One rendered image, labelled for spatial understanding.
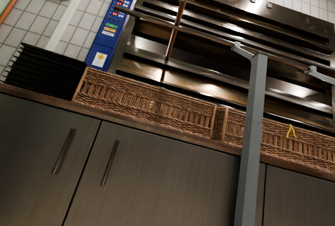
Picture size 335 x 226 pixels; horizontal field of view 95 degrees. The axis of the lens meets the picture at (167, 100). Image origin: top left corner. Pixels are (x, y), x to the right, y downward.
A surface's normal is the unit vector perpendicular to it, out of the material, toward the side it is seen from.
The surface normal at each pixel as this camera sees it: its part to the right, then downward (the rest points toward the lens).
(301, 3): 0.13, -0.25
